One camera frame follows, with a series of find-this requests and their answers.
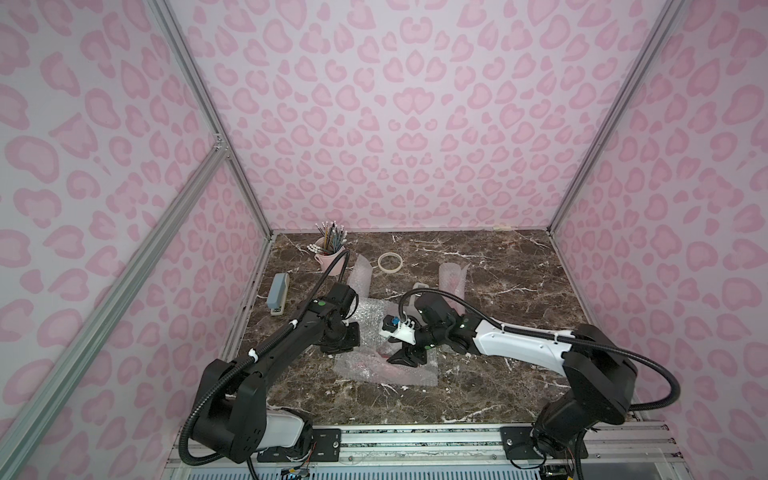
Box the bubble wrap sheet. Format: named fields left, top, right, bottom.
left=348, top=254, right=373, bottom=298
left=333, top=298, right=439, bottom=387
left=438, top=263, right=468, bottom=299

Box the red bottle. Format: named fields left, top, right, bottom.
left=357, top=343, right=401, bottom=365

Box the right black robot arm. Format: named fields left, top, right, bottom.
left=380, top=287, right=681, bottom=479

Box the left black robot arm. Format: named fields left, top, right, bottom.
left=177, top=251, right=360, bottom=466

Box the grey stapler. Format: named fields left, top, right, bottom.
left=266, top=272, right=290, bottom=316

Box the pink pencil cup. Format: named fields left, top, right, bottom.
left=312, top=237, right=346, bottom=271

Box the tape roll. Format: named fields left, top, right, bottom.
left=377, top=252, right=404, bottom=274

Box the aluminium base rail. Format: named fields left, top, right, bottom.
left=162, top=422, right=692, bottom=479

